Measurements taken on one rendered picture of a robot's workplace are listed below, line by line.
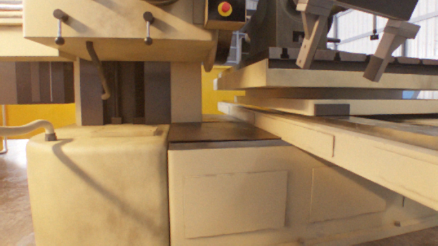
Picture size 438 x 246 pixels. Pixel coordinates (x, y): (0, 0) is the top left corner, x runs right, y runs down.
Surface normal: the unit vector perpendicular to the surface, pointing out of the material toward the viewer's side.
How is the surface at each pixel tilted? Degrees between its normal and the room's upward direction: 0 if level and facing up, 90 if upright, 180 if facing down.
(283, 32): 90
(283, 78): 90
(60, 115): 90
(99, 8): 90
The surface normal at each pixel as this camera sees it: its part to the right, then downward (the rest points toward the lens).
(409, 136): -0.98, 0.01
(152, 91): 0.18, 0.07
